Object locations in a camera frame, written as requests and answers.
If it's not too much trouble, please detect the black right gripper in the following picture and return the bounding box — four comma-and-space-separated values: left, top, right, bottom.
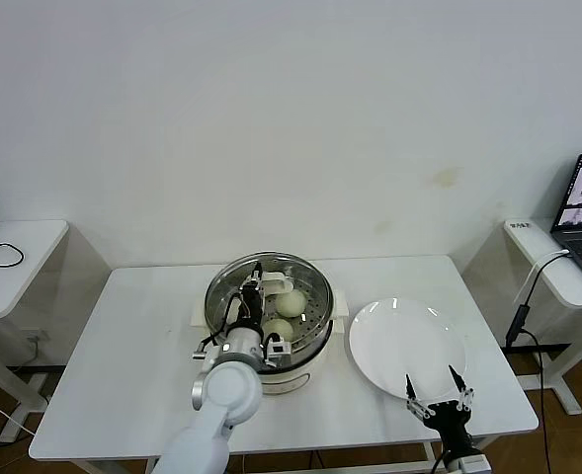
405, 364, 475, 445

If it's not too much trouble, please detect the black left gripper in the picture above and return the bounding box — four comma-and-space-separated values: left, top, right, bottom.
239, 264, 266, 330

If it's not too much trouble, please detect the round glass pot lid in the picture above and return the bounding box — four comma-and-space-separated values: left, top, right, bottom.
205, 252, 335, 350

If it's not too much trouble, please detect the white steamed baozi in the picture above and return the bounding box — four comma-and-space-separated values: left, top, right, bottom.
275, 288, 307, 319
263, 318, 291, 342

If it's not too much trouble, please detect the perforated steel steamer basket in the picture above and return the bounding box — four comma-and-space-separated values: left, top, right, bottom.
205, 254, 336, 369

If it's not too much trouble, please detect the round white plate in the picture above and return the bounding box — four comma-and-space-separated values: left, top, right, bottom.
348, 295, 468, 401

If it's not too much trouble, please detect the cream electric cooker pot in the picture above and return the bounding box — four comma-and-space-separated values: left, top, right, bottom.
191, 288, 350, 396

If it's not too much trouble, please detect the white side table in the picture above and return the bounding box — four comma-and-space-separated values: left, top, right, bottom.
500, 216, 582, 416
0, 219, 70, 443

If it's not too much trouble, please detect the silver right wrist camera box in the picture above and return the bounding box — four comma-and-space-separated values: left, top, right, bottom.
460, 454, 490, 474

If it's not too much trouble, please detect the black cable with adapter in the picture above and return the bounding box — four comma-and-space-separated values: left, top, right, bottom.
505, 251, 573, 474

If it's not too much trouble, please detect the white work table frame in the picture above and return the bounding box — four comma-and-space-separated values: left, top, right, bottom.
72, 438, 499, 474

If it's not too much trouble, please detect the white floor cable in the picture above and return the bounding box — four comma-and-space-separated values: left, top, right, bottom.
0, 392, 38, 438

